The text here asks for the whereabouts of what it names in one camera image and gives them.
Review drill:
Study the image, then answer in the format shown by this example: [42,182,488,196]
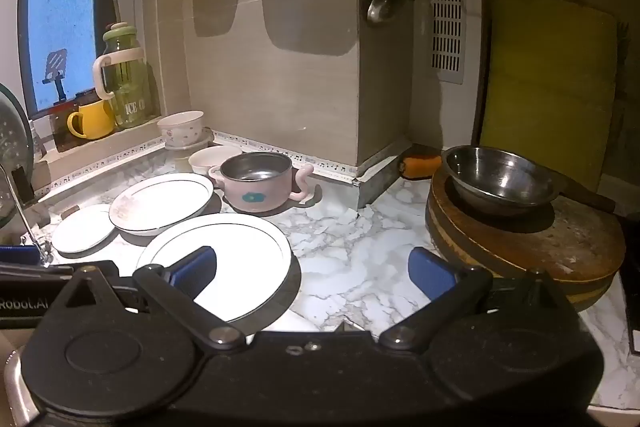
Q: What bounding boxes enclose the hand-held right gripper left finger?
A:
[45,246,247,352]

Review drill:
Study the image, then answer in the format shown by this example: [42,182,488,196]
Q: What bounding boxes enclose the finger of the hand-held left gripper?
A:
[0,245,42,266]

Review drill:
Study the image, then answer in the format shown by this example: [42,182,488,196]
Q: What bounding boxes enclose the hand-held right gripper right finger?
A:
[377,247,576,350]

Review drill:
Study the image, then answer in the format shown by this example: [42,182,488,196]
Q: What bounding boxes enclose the large white plate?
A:
[136,213,293,324]

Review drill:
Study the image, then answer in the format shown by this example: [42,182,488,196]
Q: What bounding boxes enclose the small white plate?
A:
[51,204,117,255]

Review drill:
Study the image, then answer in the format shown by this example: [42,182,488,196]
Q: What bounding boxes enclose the medium white deep plate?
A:
[108,173,215,236]

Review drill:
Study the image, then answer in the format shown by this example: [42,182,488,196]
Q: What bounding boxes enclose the pink steel bowl with handles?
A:
[207,151,315,212]

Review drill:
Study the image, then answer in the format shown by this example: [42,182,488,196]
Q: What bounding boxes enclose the white bowl pink rim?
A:
[188,145,243,175]

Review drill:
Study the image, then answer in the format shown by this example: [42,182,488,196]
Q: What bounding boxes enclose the chrome faucet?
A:
[0,162,53,265]

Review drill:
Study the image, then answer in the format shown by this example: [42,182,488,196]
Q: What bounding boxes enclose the steel sink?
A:
[0,332,42,427]

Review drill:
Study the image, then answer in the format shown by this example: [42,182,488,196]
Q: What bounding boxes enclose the perforated steel basin green rim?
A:
[0,82,37,230]

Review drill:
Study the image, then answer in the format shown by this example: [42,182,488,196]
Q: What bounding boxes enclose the stainless steel bowl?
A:
[441,145,561,218]

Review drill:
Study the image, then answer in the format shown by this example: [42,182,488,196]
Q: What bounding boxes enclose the small beige plastic container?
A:
[164,129,215,152]

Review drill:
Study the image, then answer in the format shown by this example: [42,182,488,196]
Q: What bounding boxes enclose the dark brown box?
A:
[49,89,106,152]

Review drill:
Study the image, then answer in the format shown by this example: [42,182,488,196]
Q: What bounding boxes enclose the white patterned trim strip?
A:
[35,129,362,198]

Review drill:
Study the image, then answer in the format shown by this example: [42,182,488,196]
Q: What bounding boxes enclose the round wooden chopping block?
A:
[425,167,627,313]

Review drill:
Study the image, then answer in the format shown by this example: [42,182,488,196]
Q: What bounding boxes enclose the white floral bowl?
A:
[157,110,205,146]

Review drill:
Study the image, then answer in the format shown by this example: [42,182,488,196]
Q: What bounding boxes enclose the yellow mug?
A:
[66,99,117,141]

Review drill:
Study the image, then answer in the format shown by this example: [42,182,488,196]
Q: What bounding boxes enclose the black phone stand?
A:
[44,49,69,102]

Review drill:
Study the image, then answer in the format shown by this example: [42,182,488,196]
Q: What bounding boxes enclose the yellow cutting board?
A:
[479,0,618,192]

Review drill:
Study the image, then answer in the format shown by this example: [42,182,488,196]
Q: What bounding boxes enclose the white vent grille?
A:
[426,0,466,84]

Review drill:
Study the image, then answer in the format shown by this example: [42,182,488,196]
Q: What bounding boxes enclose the knife with wooden handle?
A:
[554,179,617,214]

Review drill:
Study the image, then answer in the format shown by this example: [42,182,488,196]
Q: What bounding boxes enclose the green glass jar white handle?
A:
[92,21,151,130]

